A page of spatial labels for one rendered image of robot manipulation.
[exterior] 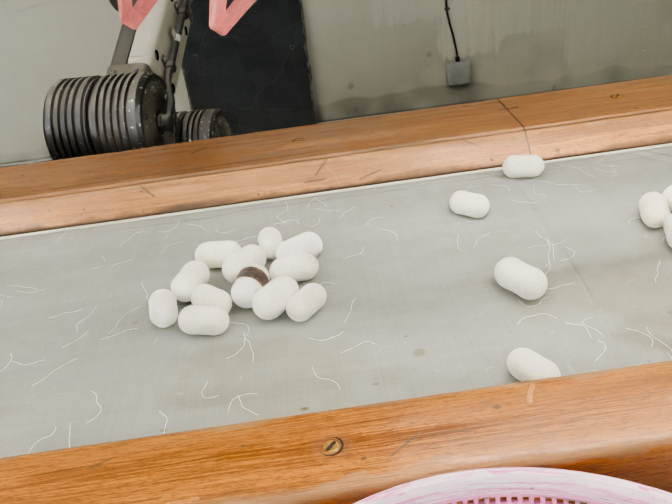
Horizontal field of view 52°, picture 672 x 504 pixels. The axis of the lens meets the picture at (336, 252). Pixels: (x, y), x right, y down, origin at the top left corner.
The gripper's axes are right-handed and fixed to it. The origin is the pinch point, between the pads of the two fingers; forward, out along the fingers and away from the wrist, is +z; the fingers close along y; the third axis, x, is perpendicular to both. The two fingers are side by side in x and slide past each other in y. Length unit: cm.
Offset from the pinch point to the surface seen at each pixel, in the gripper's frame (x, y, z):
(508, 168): -22.8, -19.0, 1.7
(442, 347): -6.2, -24.9, 17.0
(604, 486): 1.8, -36.7, 19.8
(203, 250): -4.9, -5.0, 15.7
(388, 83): -177, 97, -58
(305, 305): -3.8, -16.0, 17.1
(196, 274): -2.9, -6.9, 17.4
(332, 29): -154, 111, -67
